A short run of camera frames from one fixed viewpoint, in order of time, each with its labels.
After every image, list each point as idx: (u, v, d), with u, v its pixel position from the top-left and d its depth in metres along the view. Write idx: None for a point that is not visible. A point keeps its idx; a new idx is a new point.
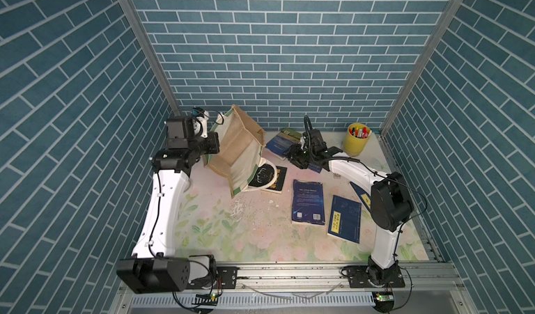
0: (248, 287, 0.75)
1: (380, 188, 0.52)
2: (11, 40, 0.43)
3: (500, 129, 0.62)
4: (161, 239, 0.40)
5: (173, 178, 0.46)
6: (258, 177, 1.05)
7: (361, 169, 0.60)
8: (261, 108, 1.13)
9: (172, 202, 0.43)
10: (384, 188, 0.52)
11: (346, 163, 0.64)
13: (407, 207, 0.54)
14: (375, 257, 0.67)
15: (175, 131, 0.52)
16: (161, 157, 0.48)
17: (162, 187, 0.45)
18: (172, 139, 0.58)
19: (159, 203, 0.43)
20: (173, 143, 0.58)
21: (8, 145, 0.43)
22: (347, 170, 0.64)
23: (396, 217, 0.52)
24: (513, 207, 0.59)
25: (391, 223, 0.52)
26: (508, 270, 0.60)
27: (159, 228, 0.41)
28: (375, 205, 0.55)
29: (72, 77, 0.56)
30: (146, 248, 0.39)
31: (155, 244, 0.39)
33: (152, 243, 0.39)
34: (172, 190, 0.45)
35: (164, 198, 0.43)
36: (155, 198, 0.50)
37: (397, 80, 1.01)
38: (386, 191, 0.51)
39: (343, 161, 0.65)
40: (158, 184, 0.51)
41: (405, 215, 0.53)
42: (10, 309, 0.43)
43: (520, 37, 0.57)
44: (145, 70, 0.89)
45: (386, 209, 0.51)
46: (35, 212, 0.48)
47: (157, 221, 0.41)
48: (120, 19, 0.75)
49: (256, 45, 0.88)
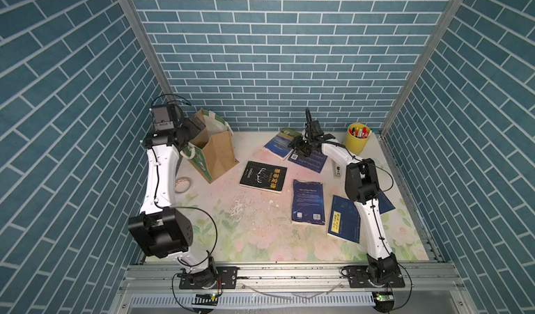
0: (248, 287, 0.75)
1: (352, 167, 0.66)
2: (12, 40, 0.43)
3: (500, 129, 0.62)
4: (165, 196, 0.45)
5: (166, 150, 0.51)
6: (258, 177, 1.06)
7: (343, 153, 0.74)
8: (261, 108, 1.13)
9: (168, 170, 0.48)
10: (355, 168, 0.66)
11: (334, 147, 0.78)
13: (373, 185, 0.68)
14: (370, 250, 0.70)
15: (160, 115, 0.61)
16: (152, 137, 0.53)
17: (158, 159, 0.50)
18: (159, 122, 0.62)
19: (157, 171, 0.48)
20: (161, 127, 0.58)
21: (8, 146, 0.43)
22: (334, 153, 0.77)
23: (362, 193, 0.66)
24: (513, 207, 0.59)
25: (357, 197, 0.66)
26: (508, 270, 0.60)
27: (161, 190, 0.46)
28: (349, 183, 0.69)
29: (72, 77, 0.56)
30: (152, 205, 0.44)
31: (160, 201, 0.44)
33: (157, 200, 0.44)
34: (167, 160, 0.50)
35: (160, 166, 0.49)
36: (152, 167, 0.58)
37: (397, 81, 1.02)
38: (356, 172, 0.65)
39: (331, 146, 0.79)
40: (153, 156, 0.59)
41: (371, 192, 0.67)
42: (10, 309, 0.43)
43: (520, 37, 0.57)
44: (145, 70, 0.89)
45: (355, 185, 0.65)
46: (35, 212, 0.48)
47: (160, 181, 0.47)
48: (120, 19, 0.75)
49: (256, 45, 0.88)
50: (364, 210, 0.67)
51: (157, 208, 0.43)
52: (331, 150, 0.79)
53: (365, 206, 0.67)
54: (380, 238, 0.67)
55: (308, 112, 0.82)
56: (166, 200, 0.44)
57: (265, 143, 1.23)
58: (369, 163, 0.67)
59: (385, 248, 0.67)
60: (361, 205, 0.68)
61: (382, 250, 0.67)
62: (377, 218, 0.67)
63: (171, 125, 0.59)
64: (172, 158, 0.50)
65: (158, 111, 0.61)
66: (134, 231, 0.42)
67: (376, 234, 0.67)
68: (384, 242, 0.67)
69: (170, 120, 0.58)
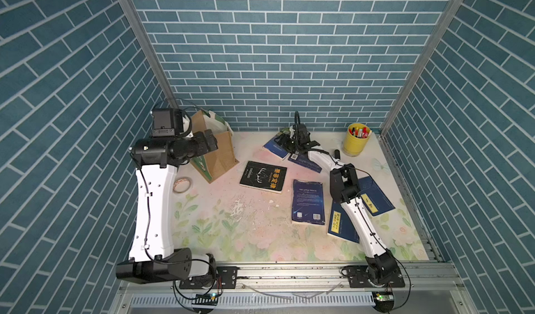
0: (248, 287, 0.75)
1: (334, 173, 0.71)
2: (12, 41, 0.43)
3: (500, 129, 0.62)
4: (157, 241, 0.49)
5: (159, 175, 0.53)
6: (258, 177, 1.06)
7: (327, 159, 0.82)
8: (261, 108, 1.13)
9: (164, 200, 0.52)
10: (338, 173, 0.73)
11: (320, 154, 0.85)
13: (354, 188, 0.75)
14: (365, 248, 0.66)
15: (161, 121, 0.47)
16: (143, 150, 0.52)
17: (149, 186, 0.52)
18: (158, 129, 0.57)
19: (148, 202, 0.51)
20: (159, 133, 0.47)
21: (8, 146, 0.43)
22: (319, 159, 0.86)
23: (345, 193, 0.74)
24: (513, 207, 0.59)
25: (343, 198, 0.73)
26: (508, 270, 0.60)
27: (153, 232, 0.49)
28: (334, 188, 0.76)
29: (72, 77, 0.56)
30: (143, 251, 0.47)
31: (152, 247, 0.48)
33: (148, 246, 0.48)
34: (161, 189, 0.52)
35: (152, 198, 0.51)
36: (143, 197, 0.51)
37: (397, 80, 1.01)
38: (338, 175, 0.72)
39: (317, 153, 0.86)
40: (144, 182, 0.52)
41: (354, 193, 0.74)
42: (10, 309, 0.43)
43: (520, 37, 0.57)
44: (145, 70, 0.89)
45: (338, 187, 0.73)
46: (35, 212, 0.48)
47: (152, 217, 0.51)
48: (120, 19, 0.75)
49: (256, 45, 0.88)
50: (350, 209, 0.73)
51: (147, 257, 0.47)
52: (316, 156, 0.87)
53: (350, 205, 0.73)
54: (371, 234, 0.70)
55: (297, 115, 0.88)
56: (158, 246, 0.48)
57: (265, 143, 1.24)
58: (350, 168, 0.75)
59: (379, 244, 0.69)
60: (346, 205, 0.74)
61: (375, 247, 0.69)
62: (364, 214, 0.72)
63: (170, 131, 0.47)
64: (167, 184, 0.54)
65: (160, 115, 0.47)
66: (122, 276, 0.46)
67: (366, 232, 0.70)
68: (377, 239, 0.70)
69: (171, 127, 0.47)
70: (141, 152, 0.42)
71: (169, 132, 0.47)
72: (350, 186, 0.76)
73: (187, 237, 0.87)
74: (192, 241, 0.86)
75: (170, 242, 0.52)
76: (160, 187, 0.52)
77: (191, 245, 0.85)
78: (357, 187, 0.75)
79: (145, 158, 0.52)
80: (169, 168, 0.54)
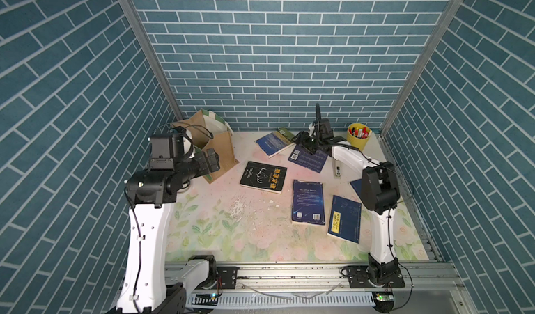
0: (248, 287, 0.75)
1: (369, 172, 0.58)
2: (12, 41, 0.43)
3: (500, 129, 0.62)
4: (147, 292, 0.35)
5: (154, 214, 0.38)
6: (258, 177, 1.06)
7: (357, 156, 0.67)
8: (261, 108, 1.13)
9: (156, 242, 0.37)
10: (373, 173, 0.58)
11: (347, 150, 0.71)
13: (393, 193, 0.59)
14: (373, 252, 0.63)
15: (159, 150, 0.43)
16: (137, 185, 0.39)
17: (141, 228, 0.37)
18: (156, 159, 0.44)
19: (140, 248, 0.36)
20: (157, 163, 0.44)
21: (8, 146, 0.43)
22: (347, 156, 0.70)
23: (382, 200, 0.58)
24: (513, 207, 0.59)
25: (377, 206, 0.58)
26: (508, 270, 0.60)
27: (143, 280, 0.35)
28: (366, 191, 0.61)
29: (72, 77, 0.56)
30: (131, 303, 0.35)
31: (141, 298, 0.35)
33: (136, 297, 0.35)
34: (155, 230, 0.37)
35: (144, 244, 0.37)
36: (134, 241, 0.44)
37: (397, 81, 1.02)
38: (374, 176, 0.57)
39: (343, 149, 0.72)
40: (136, 223, 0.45)
41: (391, 200, 0.58)
42: (10, 309, 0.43)
43: (520, 37, 0.57)
44: (145, 71, 0.89)
45: (374, 191, 0.57)
46: (35, 212, 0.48)
47: (141, 266, 0.36)
48: (120, 19, 0.75)
49: (256, 45, 0.88)
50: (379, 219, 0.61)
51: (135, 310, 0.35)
52: (342, 153, 0.72)
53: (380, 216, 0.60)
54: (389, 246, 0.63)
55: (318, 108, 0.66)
56: (148, 298, 0.35)
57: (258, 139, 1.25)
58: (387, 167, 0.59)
59: (391, 253, 0.65)
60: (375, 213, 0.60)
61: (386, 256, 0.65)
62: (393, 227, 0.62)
63: (168, 162, 0.44)
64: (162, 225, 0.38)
65: (157, 143, 0.43)
66: None
67: (384, 241, 0.63)
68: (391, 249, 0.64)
69: (169, 156, 0.43)
70: (136, 186, 0.39)
71: (168, 163, 0.44)
72: (386, 190, 0.60)
73: (187, 237, 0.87)
74: (192, 241, 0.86)
75: (164, 289, 0.38)
76: (154, 230, 0.37)
77: (191, 245, 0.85)
78: (396, 193, 0.59)
79: (139, 195, 0.38)
80: (166, 205, 0.38)
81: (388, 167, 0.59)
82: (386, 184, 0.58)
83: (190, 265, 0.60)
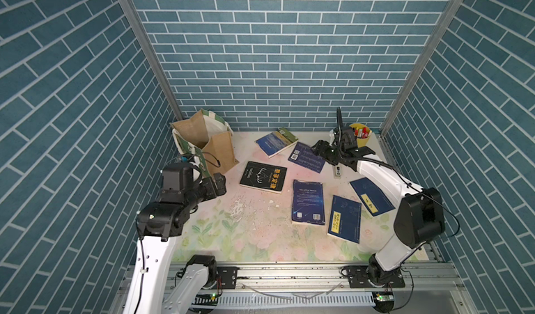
0: (248, 287, 0.75)
1: (411, 201, 0.48)
2: (12, 41, 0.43)
3: (500, 129, 0.62)
4: None
5: (160, 247, 0.40)
6: (258, 177, 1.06)
7: (393, 177, 0.55)
8: (261, 108, 1.13)
9: (158, 276, 0.38)
10: (416, 202, 0.47)
11: (380, 168, 0.59)
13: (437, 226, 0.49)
14: (378, 257, 0.67)
15: (168, 181, 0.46)
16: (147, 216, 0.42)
17: (145, 260, 0.39)
18: (165, 190, 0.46)
19: (141, 280, 0.38)
20: (166, 195, 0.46)
21: (8, 146, 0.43)
22: (378, 177, 0.59)
23: (422, 234, 0.48)
24: (513, 207, 0.59)
25: (416, 241, 0.48)
26: (508, 270, 0.60)
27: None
28: (400, 220, 0.51)
29: (72, 77, 0.56)
30: None
31: None
33: None
34: (159, 263, 0.39)
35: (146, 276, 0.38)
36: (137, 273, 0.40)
37: (397, 81, 1.02)
38: (417, 206, 0.47)
39: (375, 166, 0.60)
40: (141, 254, 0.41)
41: (433, 234, 0.48)
42: (10, 309, 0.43)
43: (520, 37, 0.57)
44: (145, 70, 0.89)
45: (414, 224, 0.47)
46: (35, 212, 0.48)
47: (139, 303, 0.37)
48: (120, 19, 0.75)
49: (256, 45, 0.88)
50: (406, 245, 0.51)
51: None
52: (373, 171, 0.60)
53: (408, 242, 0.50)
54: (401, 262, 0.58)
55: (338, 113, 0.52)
56: None
57: (258, 139, 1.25)
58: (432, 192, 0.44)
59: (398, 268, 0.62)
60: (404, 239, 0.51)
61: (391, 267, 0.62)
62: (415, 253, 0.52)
63: (178, 195, 0.47)
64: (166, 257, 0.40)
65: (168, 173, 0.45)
66: None
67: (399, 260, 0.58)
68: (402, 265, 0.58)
69: (179, 189, 0.47)
70: (145, 218, 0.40)
71: (177, 195, 0.47)
72: (428, 221, 0.50)
73: (187, 237, 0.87)
74: (192, 241, 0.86)
75: None
76: (158, 263, 0.39)
77: (191, 245, 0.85)
78: (440, 226, 0.49)
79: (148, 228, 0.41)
80: (172, 237, 0.41)
81: (433, 192, 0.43)
82: (427, 211, 0.52)
83: (189, 273, 0.60)
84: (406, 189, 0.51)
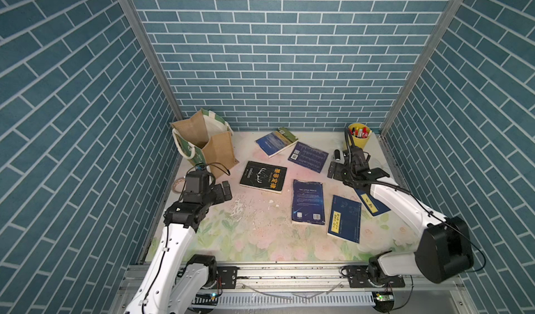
0: (248, 287, 0.75)
1: (435, 234, 0.43)
2: (12, 40, 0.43)
3: (500, 129, 0.62)
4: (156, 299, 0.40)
5: (182, 232, 0.48)
6: (258, 177, 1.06)
7: (412, 205, 0.51)
8: (261, 108, 1.13)
9: (176, 257, 0.45)
10: (441, 235, 0.43)
11: (394, 193, 0.56)
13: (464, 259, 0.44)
14: (381, 260, 0.67)
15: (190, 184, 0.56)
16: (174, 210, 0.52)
17: (168, 241, 0.47)
18: (187, 192, 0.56)
19: (162, 259, 0.44)
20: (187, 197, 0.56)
21: (8, 146, 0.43)
22: (394, 202, 0.55)
23: (448, 270, 0.43)
24: (513, 207, 0.59)
25: (442, 278, 0.43)
26: (508, 270, 0.60)
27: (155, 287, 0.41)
28: (423, 253, 0.46)
29: (72, 77, 0.56)
30: (138, 308, 0.39)
31: (148, 305, 0.39)
33: (145, 303, 0.39)
34: (178, 246, 0.46)
35: (167, 255, 0.45)
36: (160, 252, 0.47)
37: (397, 80, 1.01)
38: (442, 239, 0.42)
39: (391, 191, 0.56)
40: (165, 237, 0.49)
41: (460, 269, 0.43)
42: (10, 309, 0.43)
43: (520, 37, 0.57)
44: (145, 70, 0.89)
45: (440, 258, 0.42)
46: (35, 212, 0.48)
47: (157, 277, 0.42)
48: (120, 19, 0.75)
49: (256, 45, 0.88)
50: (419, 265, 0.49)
51: None
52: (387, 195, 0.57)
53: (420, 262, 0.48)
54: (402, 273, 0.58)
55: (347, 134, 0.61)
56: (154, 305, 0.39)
57: (258, 139, 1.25)
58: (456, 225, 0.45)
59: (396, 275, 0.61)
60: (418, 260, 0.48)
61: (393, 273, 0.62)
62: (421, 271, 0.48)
63: (197, 196, 0.57)
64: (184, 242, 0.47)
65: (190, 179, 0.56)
66: None
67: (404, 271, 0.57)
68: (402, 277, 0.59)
69: (198, 191, 0.56)
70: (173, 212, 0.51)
71: (197, 197, 0.57)
72: (455, 253, 0.45)
73: None
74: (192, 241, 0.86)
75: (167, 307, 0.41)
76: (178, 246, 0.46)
77: (191, 245, 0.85)
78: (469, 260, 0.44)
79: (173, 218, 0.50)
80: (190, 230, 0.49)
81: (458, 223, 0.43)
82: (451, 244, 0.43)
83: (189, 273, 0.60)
84: (428, 218, 0.47)
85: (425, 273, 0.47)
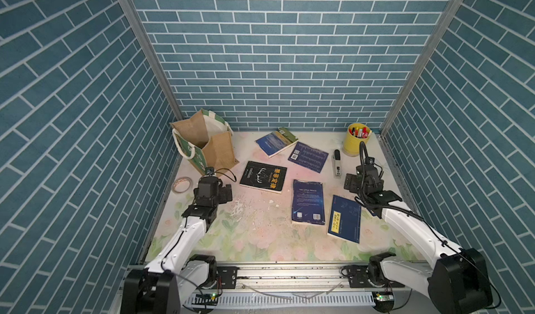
0: (248, 287, 0.75)
1: (448, 266, 0.41)
2: (12, 41, 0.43)
3: (500, 129, 0.62)
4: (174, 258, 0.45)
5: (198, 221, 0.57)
6: (258, 177, 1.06)
7: (425, 233, 0.50)
8: (261, 108, 1.13)
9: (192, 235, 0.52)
10: (455, 268, 0.41)
11: (406, 218, 0.54)
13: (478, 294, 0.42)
14: (384, 262, 0.66)
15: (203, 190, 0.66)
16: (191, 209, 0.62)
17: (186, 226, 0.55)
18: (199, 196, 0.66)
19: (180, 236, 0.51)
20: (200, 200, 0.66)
21: (8, 146, 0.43)
22: (406, 227, 0.54)
23: (464, 305, 0.41)
24: (513, 207, 0.59)
25: (458, 312, 0.40)
26: (508, 270, 0.60)
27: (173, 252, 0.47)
28: (438, 285, 0.44)
29: (72, 77, 0.56)
30: (158, 264, 0.44)
31: (166, 262, 0.44)
33: (164, 260, 0.44)
34: (194, 230, 0.54)
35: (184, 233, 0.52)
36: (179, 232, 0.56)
37: (396, 80, 1.01)
38: (455, 269, 0.41)
39: (402, 216, 0.55)
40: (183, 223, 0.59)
41: (476, 303, 0.41)
42: (10, 309, 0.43)
43: (520, 37, 0.57)
44: (145, 70, 0.89)
45: (454, 292, 0.40)
46: (35, 212, 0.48)
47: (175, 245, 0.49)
48: (120, 19, 0.75)
49: (256, 45, 0.88)
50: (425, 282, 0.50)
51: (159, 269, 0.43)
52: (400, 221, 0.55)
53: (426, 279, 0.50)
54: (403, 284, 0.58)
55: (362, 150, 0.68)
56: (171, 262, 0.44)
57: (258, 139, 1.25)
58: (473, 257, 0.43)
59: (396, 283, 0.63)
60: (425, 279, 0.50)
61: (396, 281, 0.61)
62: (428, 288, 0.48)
63: (208, 199, 0.66)
64: (198, 230, 0.55)
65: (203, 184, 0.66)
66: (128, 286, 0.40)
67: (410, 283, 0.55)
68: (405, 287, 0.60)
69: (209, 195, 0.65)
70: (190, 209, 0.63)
71: (209, 199, 0.66)
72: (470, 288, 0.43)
73: None
74: None
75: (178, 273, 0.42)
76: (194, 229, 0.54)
77: None
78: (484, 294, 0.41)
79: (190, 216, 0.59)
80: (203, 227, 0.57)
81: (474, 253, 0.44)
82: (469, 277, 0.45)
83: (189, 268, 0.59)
84: (442, 248, 0.46)
85: (439, 305, 0.44)
